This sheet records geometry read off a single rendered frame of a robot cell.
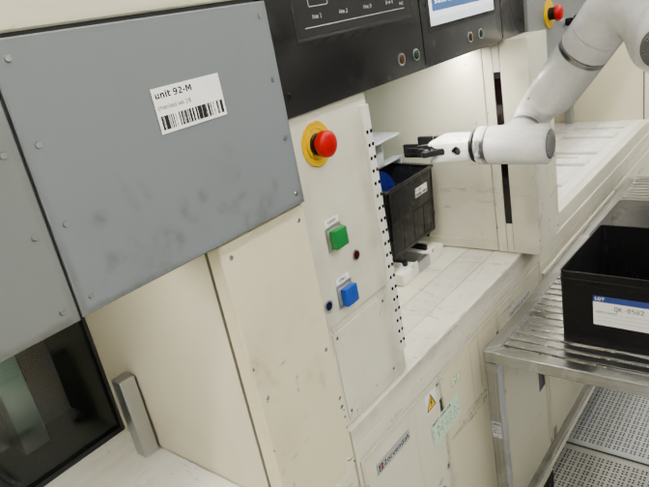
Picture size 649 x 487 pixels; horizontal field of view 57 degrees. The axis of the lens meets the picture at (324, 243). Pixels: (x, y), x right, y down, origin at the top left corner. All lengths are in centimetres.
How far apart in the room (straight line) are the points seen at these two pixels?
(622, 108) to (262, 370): 237
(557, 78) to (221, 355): 76
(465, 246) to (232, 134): 103
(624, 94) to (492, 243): 145
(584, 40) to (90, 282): 87
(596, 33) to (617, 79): 182
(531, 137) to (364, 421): 66
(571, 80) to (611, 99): 178
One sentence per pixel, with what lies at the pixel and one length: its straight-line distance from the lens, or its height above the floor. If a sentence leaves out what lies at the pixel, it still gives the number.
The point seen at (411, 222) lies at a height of 100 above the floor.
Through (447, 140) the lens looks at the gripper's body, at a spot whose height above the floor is 122.
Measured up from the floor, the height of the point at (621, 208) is 86.
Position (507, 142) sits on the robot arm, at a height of 121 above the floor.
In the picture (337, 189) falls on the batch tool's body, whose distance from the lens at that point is 95.
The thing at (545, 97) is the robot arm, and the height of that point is 131.
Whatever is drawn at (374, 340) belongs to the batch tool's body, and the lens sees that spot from 108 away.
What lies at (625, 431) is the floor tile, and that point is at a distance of 243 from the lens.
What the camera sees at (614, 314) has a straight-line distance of 139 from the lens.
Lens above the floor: 152
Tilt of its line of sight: 20 degrees down
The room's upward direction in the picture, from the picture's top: 11 degrees counter-clockwise
